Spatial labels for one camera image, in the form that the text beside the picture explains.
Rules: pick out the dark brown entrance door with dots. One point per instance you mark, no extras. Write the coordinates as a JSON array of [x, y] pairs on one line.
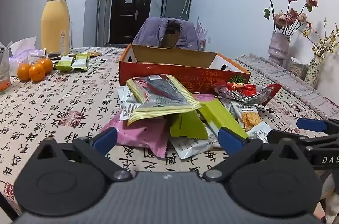
[[129, 25]]

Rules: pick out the pink white plastic rack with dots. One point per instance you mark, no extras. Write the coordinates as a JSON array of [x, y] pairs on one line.
[[201, 30]]

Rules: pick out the grey interior door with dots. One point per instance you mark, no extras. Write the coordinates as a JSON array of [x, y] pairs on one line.
[[102, 14]]

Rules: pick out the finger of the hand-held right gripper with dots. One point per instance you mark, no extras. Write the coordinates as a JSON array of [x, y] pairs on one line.
[[317, 143], [311, 124]]

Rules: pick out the red snack packet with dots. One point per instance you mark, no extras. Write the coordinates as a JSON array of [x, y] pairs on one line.
[[246, 91]]

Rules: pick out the olive green snack packet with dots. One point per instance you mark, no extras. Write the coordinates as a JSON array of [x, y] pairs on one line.
[[188, 124]]

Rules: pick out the pink snack packet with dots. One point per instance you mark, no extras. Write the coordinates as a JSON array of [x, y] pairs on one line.
[[137, 136]]

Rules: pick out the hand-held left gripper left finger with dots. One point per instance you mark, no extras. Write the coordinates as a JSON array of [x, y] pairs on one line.
[[106, 137]]

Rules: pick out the clear plastic bag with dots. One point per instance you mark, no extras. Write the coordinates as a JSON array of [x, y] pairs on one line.
[[4, 65]]

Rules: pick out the pale green biscuit packet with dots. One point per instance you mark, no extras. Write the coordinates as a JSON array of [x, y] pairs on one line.
[[79, 62]]

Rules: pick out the white pole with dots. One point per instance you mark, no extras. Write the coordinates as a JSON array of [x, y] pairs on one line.
[[71, 33]]

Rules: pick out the wooden chair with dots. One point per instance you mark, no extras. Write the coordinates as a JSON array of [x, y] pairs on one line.
[[169, 39]]

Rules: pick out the small orange packet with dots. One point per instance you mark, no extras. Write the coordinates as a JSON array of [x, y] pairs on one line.
[[94, 53]]

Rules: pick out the dried pink rose bouquet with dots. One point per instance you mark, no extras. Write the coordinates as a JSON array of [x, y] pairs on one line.
[[286, 18]]

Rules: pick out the silver white snack packet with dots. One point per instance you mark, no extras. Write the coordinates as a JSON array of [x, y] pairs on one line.
[[127, 108]]

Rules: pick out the small dark packet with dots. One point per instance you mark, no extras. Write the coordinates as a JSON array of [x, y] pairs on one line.
[[54, 55]]

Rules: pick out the white orange cracker packet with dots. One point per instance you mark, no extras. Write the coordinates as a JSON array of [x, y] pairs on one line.
[[247, 116]]

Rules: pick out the quilted lavender cloth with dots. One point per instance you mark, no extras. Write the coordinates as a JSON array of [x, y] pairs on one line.
[[291, 91]]

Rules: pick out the white red-print snack packet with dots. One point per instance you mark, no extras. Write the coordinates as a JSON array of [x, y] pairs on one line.
[[190, 147]]

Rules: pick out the glass jar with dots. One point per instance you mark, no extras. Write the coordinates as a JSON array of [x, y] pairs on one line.
[[298, 69]]

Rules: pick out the speckled small vase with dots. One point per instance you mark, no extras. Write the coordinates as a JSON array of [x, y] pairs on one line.
[[312, 72]]

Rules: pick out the crumpled lavender plastic bag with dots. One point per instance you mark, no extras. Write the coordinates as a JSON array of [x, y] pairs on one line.
[[21, 50]]

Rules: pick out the yellow bottle with grey collar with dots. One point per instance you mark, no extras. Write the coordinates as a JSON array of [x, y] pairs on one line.
[[54, 25]]

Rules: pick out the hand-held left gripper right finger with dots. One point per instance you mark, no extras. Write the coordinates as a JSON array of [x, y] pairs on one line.
[[230, 140]]

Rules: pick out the purple puffer jacket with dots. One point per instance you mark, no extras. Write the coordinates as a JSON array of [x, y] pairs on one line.
[[152, 33]]

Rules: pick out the pink textured vase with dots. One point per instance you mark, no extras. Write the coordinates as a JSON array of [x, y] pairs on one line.
[[278, 49]]

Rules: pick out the silver foil snack packet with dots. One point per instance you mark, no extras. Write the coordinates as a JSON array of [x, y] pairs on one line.
[[124, 93]]

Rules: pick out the yellow flower branches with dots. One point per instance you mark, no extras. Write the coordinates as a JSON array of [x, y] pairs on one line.
[[324, 43]]

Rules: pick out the orange cardboard box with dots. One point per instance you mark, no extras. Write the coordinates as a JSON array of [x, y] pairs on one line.
[[185, 72]]

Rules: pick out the orange fruit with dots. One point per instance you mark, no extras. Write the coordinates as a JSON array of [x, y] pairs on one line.
[[37, 72], [23, 71], [46, 65]]

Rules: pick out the person's right forearm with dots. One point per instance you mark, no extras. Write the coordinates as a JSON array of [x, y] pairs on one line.
[[332, 194]]

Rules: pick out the yellow-edged dark snack packet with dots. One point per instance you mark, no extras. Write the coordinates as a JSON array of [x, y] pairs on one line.
[[161, 94]]

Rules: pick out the bright green snack packet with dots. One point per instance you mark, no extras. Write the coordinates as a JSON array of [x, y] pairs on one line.
[[219, 114]]

